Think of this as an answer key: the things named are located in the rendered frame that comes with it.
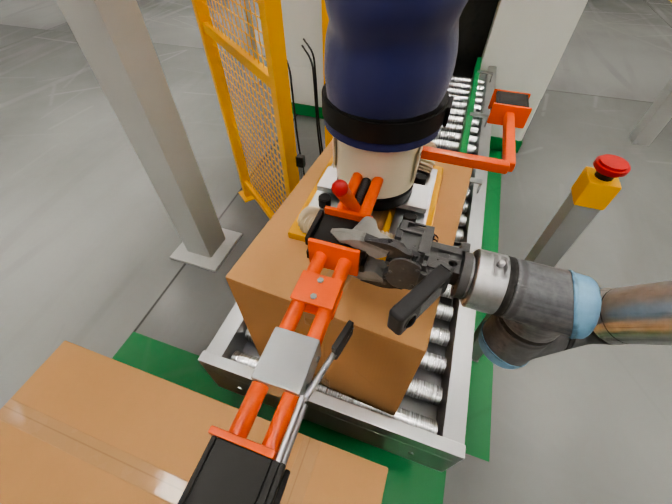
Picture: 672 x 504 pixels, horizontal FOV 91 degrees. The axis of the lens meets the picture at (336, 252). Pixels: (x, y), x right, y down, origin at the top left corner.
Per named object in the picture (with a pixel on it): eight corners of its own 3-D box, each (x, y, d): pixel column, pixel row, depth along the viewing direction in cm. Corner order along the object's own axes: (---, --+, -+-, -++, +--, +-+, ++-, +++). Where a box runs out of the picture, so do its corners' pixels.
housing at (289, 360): (277, 339, 46) (273, 324, 43) (324, 354, 45) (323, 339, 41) (254, 389, 42) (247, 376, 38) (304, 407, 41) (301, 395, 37)
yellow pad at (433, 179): (404, 165, 89) (407, 149, 85) (442, 173, 87) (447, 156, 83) (373, 260, 68) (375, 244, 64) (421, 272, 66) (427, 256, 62)
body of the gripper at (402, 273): (391, 247, 58) (461, 265, 56) (379, 286, 53) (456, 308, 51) (398, 216, 53) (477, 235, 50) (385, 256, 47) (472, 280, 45)
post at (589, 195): (464, 344, 157) (585, 165, 80) (478, 349, 155) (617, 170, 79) (462, 357, 153) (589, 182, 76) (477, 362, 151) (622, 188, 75)
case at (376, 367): (339, 222, 131) (340, 128, 101) (440, 252, 122) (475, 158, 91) (259, 358, 96) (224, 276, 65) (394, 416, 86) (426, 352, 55)
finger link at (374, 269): (344, 252, 61) (393, 255, 57) (333, 277, 58) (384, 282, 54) (339, 240, 59) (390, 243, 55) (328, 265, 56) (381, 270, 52)
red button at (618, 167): (585, 165, 80) (594, 150, 77) (617, 170, 79) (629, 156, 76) (589, 182, 76) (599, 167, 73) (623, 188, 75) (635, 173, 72)
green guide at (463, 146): (473, 70, 224) (477, 55, 217) (489, 72, 222) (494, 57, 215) (441, 234, 127) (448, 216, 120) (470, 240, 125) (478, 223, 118)
